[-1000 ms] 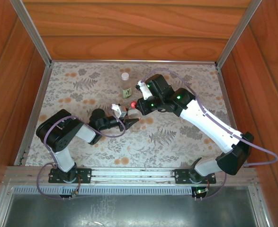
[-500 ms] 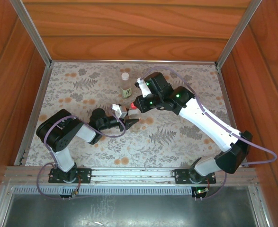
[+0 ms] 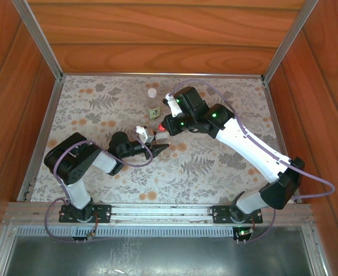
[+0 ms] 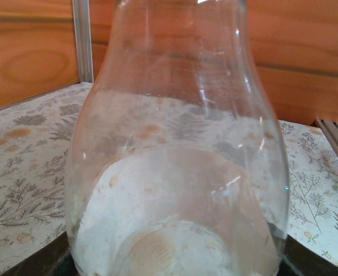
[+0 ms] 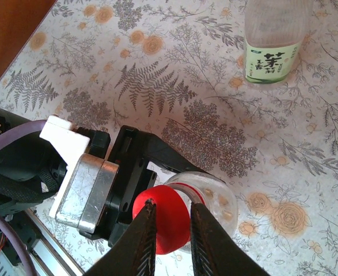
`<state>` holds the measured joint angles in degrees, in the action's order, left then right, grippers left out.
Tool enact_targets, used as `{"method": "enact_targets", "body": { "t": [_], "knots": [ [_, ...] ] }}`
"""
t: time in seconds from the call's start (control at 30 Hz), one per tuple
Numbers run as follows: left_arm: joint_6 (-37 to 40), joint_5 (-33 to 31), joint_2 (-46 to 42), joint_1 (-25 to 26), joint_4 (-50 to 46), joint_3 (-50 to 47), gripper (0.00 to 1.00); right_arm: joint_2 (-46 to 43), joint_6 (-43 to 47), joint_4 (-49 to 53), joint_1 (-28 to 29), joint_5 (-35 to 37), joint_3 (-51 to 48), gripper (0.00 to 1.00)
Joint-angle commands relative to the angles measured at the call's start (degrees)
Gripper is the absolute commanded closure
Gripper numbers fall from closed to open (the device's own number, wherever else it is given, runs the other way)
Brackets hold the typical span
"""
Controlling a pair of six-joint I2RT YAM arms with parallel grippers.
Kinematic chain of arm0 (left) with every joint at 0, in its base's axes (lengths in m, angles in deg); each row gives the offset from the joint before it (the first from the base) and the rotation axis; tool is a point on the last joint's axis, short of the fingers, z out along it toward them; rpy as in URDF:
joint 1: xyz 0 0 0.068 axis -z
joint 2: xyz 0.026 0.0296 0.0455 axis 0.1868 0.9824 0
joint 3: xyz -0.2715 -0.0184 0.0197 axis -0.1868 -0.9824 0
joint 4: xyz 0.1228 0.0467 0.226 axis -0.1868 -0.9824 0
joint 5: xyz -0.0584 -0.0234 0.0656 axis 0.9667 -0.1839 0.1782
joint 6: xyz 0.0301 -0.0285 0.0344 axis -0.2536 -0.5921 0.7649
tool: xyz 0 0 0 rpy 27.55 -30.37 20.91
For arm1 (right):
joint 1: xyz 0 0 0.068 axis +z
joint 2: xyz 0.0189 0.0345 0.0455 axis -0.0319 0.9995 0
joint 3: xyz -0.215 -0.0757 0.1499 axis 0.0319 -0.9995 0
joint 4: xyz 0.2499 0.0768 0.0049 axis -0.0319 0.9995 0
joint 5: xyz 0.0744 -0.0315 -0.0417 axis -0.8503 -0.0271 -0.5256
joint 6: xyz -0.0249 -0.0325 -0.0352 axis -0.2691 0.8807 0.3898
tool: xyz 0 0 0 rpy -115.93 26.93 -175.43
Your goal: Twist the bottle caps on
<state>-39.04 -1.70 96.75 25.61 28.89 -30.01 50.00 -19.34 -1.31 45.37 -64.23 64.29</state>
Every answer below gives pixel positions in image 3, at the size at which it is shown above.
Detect clear bottle red label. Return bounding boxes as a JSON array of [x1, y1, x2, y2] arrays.
[[154, 129, 171, 147]]

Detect clear bottle green label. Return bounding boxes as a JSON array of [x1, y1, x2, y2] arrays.
[[145, 87, 162, 121]]

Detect floral tablecloth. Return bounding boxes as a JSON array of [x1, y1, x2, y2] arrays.
[[30, 75, 287, 204]]

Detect grey sheet metal panel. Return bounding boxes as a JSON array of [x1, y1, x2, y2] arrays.
[[1, 236, 316, 276]]

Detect small circuit board green light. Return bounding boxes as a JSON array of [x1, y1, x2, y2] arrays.
[[235, 227, 256, 245]]

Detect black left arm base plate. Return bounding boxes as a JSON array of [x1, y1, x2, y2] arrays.
[[58, 203, 112, 224]]

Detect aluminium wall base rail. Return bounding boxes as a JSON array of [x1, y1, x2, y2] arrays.
[[62, 72, 264, 79]]

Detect aluminium side rail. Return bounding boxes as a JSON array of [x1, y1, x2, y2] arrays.
[[17, 78, 63, 202], [261, 79, 292, 162]]

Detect grey slotted cable duct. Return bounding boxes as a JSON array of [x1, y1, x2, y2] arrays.
[[16, 225, 302, 238]]

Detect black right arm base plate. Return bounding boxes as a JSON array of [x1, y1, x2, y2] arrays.
[[211, 204, 264, 224]]

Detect aluminium frame post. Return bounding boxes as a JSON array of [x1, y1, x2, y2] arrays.
[[12, 0, 64, 82], [261, 0, 321, 83]]

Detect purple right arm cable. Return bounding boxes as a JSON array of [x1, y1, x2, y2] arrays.
[[168, 79, 336, 244]]

